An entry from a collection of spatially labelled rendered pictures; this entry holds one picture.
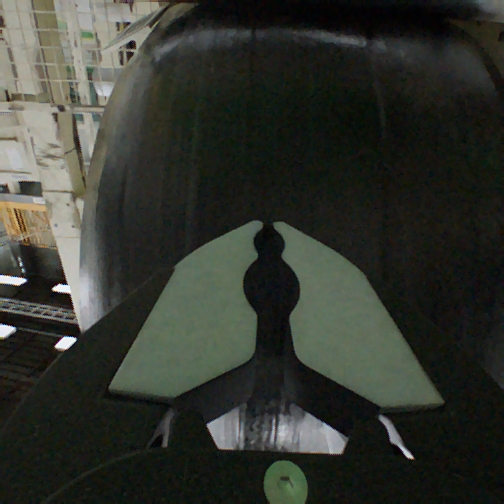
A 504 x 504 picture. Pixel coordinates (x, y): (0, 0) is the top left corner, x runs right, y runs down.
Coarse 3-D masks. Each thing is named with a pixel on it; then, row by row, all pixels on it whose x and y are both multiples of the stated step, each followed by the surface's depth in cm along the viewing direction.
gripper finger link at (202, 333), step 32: (256, 224) 11; (192, 256) 9; (224, 256) 9; (256, 256) 9; (192, 288) 8; (224, 288) 8; (256, 288) 10; (160, 320) 7; (192, 320) 7; (224, 320) 7; (256, 320) 7; (128, 352) 6; (160, 352) 6; (192, 352) 6; (224, 352) 6; (256, 352) 6; (128, 384) 5; (160, 384) 5; (192, 384) 5; (224, 384) 6
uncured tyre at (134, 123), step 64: (128, 64) 19; (192, 64) 15; (256, 64) 15; (320, 64) 15; (384, 64) 15; (448, 64) 16; (128, 128) 15; (192, 128) 14; (256, 128) 14; (320, 128) 14; (384, 128) 14; (448, 128) 14; (128, 192) 14; (192, 192) 13; (256, 192) 13; (320, 192) 13; (384, 192) 13; (448, 192) 13; (128, 256) 14; (384, 256) 13; (448, 256) 13; (448, 320) 13; (256, 384) 14; (256, 448) 15; (320, 448) 15
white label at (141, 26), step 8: (160, 8) 21; (168, 8) 21; (144, 16) 22; (152, 16) 20; (160, 16) 20; (136, 24) 21; (144, 24) 19; (152, 24) 18; (128, 32) 20; (136, 32) 18; (144, 32) 18; (120, 40) 19; (128, 40) 19; (104, 48) 19; (112, 48) 19
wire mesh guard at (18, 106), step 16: (0, 0) 55; (32, 16) 56; (64, 32) 57; (112, 32) 57; (64, 48) 58; (80, 48) 58; (96, 48) 58; (16, 64) 59; (48, 64) 59; (64, 64) 59; (80, 64) 59; (112, 64) 59; (32, 80) 61; (48, 80) 61; (64, 80) 61; (80, 80) 61; (64, 112) 63; (80, 112) 63; (96, 112) 63
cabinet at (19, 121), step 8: (0, 40) 330; (0, 48) 331; (0, 64) 334; (8, 64) 343; (0, 72) 335; (8, 72) 344; (0, 80) 336; (8, 80) 345; (0, 112) 341; (8, 112) 350; (16, 112) 361; (0, 120) 342; (8, 120) 352; (16, 120) 362; (24, 120) 372
